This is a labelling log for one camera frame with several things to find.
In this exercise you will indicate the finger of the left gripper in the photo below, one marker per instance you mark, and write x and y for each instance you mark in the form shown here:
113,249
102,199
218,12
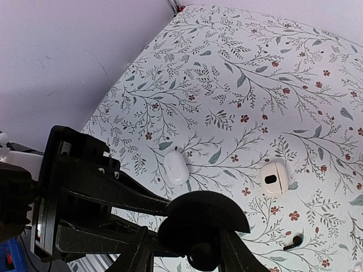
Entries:
100,185
94,234

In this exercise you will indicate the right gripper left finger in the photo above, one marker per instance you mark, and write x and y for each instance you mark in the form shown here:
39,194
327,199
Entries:
138,256

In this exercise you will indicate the floral patterned table mat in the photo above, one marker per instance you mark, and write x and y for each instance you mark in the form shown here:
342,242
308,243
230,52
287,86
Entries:
233,90

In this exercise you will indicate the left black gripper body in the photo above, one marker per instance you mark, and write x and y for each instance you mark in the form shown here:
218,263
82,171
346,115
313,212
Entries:
66,149

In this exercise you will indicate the left aluminium frame post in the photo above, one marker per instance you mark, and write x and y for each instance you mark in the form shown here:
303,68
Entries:
175,5

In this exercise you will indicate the black earbud charging case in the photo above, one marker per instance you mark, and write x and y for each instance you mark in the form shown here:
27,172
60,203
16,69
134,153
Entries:
193,223

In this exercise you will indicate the black earbud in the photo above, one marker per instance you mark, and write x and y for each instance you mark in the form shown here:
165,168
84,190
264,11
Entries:
297,241

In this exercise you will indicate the open white charging case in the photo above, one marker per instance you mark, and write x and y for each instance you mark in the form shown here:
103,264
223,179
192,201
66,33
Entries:
274,179

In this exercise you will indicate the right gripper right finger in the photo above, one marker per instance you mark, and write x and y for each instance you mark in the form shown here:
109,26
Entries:
236,257

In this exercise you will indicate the closed white charging case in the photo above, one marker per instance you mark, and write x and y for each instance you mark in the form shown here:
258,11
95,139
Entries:
176,168

